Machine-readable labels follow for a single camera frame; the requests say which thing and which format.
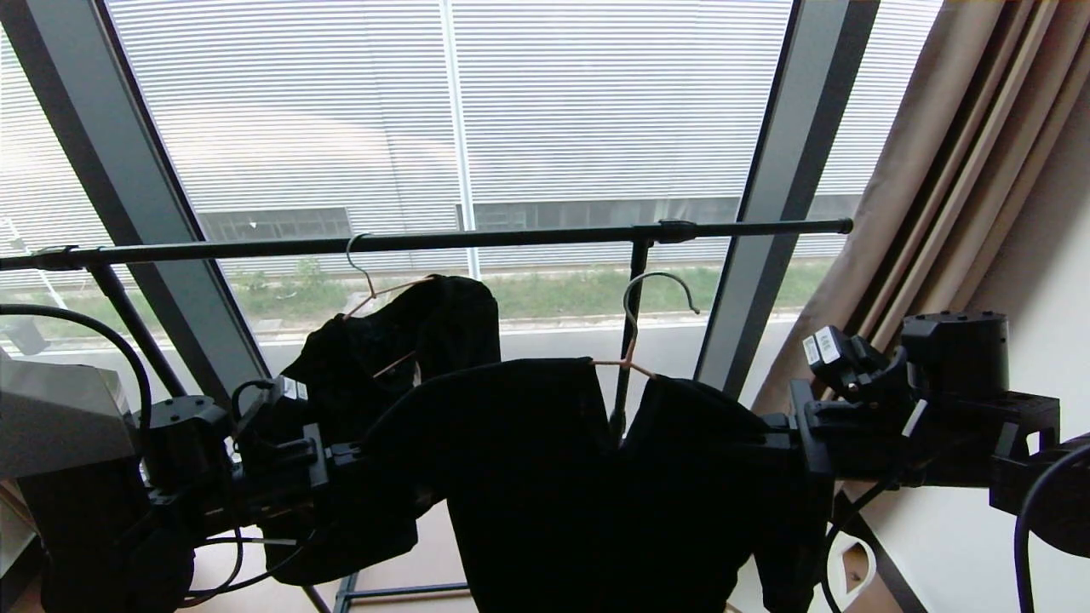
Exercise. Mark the brown curtain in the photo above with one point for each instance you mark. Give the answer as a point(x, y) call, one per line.
point(962, 128)

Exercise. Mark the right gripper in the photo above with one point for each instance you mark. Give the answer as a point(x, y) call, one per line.
point(869, 438)

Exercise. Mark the pink clothes hanger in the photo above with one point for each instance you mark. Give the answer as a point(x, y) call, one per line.
point(362, 272)
point(630, 323)

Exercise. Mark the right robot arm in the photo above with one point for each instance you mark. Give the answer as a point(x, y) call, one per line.
point(954, 349)

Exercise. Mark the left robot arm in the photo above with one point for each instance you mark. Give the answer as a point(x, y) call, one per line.
point(68, 511)

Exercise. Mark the black clothes rack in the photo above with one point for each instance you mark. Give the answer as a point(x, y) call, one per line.
point(511, 237)

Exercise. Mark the black garment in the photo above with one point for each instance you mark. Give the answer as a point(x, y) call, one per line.
point(545, 494)

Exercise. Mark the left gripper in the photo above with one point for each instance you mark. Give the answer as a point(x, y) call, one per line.
point(281, 477)

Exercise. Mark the white laundry basket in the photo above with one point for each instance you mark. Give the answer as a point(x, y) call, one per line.
point(867, 566)

